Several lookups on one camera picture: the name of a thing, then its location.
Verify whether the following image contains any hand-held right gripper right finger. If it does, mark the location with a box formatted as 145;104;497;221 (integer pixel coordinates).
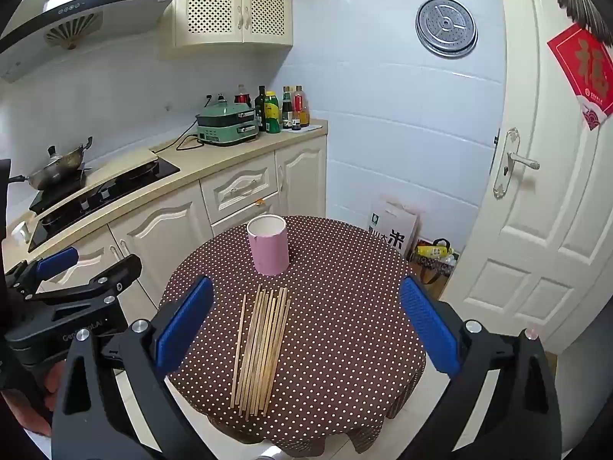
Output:
400;275;562;460

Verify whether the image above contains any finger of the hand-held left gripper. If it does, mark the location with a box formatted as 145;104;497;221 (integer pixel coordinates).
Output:
28;254;143;318
4;247;80;299

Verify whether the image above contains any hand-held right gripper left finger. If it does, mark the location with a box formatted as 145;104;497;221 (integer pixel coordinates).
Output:
50;275;215;460

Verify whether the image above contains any bunch of wooden chopsticks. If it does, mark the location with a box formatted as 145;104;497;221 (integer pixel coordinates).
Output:
230;285;292;417

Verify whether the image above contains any pink cup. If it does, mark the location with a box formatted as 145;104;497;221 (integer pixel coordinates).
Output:
246;214;289;276

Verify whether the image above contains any person's left hand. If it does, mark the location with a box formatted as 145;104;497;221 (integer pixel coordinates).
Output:
12;371;65;438

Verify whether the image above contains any dark tote bag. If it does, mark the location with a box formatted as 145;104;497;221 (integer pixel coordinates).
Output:
411;238;461;286

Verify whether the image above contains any black glass gas stove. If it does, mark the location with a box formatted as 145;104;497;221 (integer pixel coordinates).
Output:
26;156;182;252

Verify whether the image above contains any brown polka dot tablecloth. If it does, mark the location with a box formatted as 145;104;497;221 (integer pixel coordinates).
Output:
160;215;427;451

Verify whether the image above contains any metal wok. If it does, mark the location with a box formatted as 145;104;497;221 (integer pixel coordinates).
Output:
7;136;94;191

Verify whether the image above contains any white cardboard box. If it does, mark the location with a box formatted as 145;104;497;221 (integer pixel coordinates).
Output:
368;195;422;262

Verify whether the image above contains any cream cabinet drawer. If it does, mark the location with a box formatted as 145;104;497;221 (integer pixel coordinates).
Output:
200;152;279;212
210;192;281;238

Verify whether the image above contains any white panel door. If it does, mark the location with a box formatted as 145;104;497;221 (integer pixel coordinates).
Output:
441;0;613;360

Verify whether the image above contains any beige kitchen countertop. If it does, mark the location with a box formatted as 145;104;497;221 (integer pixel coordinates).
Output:
0;119;329;274

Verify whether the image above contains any green electric grill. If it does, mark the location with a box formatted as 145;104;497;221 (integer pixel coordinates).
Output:
195;100;260;147

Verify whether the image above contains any narrow cream cabinet door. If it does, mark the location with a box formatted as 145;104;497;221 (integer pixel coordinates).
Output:
274;136;328;219

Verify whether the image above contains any green yellow label bottle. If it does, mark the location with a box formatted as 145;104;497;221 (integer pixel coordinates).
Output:
263;91;281;134

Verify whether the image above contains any orange red sauce bottle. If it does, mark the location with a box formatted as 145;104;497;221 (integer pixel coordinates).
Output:
293;85;310;128

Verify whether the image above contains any black glass range hood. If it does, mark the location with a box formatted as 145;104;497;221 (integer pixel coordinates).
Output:
0;0;180;82

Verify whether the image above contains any red paper door decoration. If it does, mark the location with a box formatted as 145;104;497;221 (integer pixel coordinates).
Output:
547;26;613;130

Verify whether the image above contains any round metal steamer plate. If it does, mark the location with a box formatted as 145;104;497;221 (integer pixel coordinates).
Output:
415;0;478;58

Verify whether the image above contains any dark feather fan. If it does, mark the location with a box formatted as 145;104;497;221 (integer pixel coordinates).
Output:
557;0;613;49

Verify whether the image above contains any black power cable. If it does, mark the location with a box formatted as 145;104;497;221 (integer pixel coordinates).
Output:
165;122;202;151

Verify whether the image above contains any cream lattice wall cabinet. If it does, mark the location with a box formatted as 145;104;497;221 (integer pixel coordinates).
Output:
172;0;307;51

